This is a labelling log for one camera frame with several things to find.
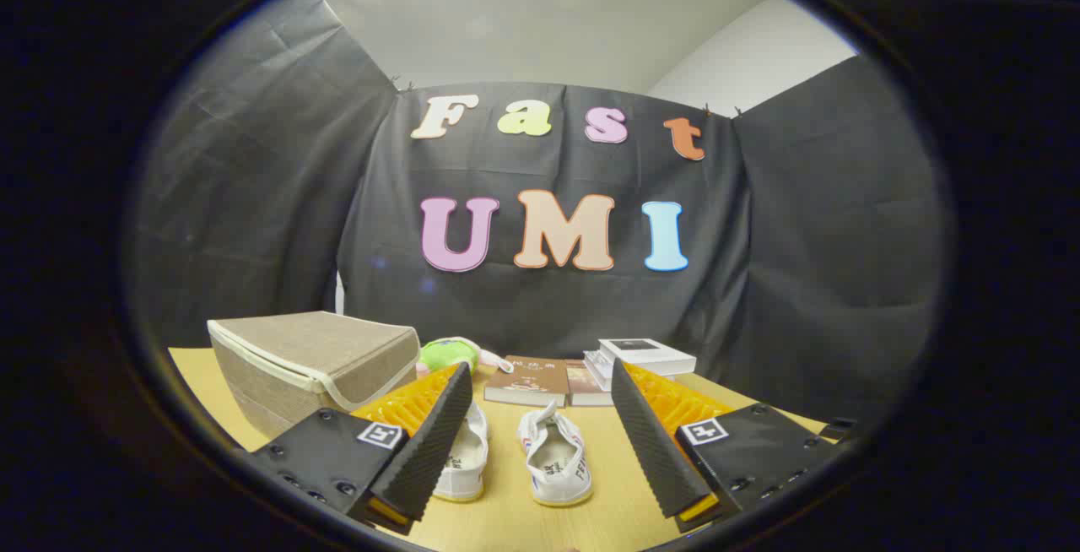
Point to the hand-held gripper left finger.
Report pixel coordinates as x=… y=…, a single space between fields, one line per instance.
x=439 y=442

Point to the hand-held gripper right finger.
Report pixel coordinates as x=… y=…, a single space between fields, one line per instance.
x=654 y=442

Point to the white canvas shoe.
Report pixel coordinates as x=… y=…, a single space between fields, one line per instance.
x=468 y=461
x=555 y=459

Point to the beige fabric storage box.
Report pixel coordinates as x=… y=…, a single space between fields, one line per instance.
x=312 y=349

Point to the green and pink plush toy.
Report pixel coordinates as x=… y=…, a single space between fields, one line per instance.
x=447 y=354

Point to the thin brown book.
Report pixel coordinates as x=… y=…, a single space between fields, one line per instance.
x=586 y=383

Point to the white book with grey spine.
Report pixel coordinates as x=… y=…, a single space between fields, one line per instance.
x=597 y=366

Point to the brown book with illustrated cover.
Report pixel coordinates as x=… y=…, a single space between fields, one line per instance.
x=530 y=379

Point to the black backdrop cloth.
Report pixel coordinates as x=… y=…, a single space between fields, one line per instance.
x=548 y=307

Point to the black table clamp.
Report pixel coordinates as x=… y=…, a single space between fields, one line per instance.
x=837 y=430

